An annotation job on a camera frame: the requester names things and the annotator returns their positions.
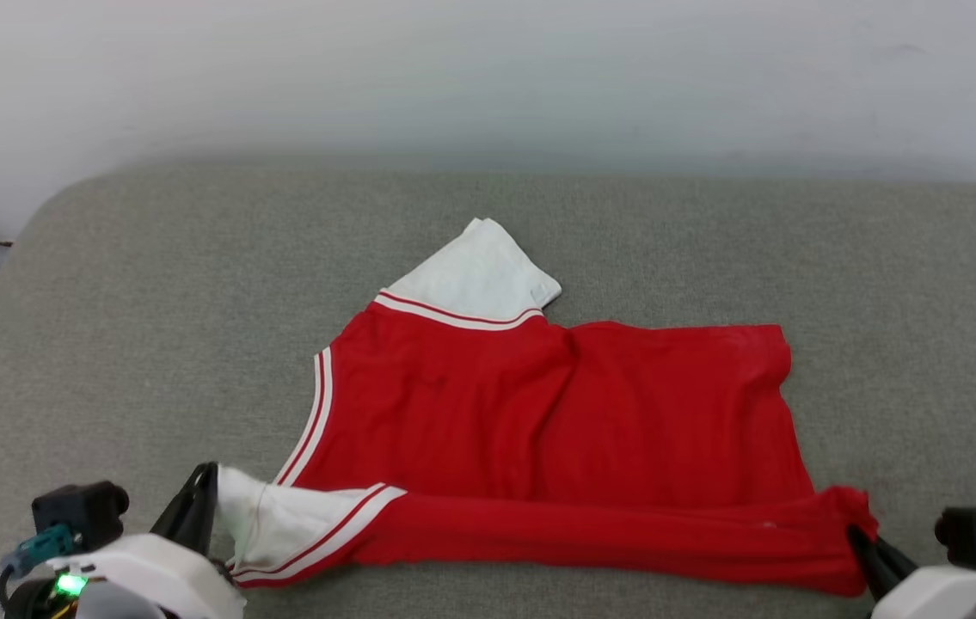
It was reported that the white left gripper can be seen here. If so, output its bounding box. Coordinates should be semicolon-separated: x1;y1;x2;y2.
3;462;247;619

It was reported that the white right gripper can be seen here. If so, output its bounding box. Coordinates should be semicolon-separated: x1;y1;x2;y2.
847;523;976;619

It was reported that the red and white garment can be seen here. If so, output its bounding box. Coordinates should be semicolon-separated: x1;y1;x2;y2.
214;217;880;598

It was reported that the teal-plug left camera cable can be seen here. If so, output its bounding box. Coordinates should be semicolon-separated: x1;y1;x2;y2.
0;526;77;603

